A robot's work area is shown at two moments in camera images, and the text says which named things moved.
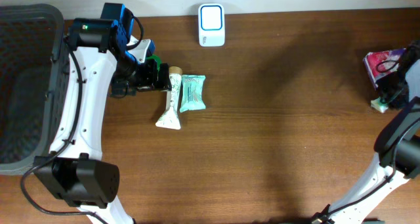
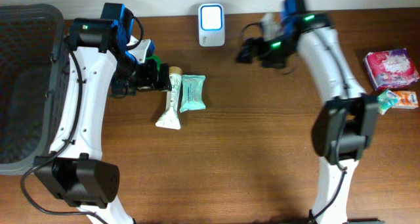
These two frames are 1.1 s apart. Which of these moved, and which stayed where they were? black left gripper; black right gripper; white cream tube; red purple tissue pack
Moved: black right gripper
Stayed: black left gripper; red purple tissue pack; white cream tube
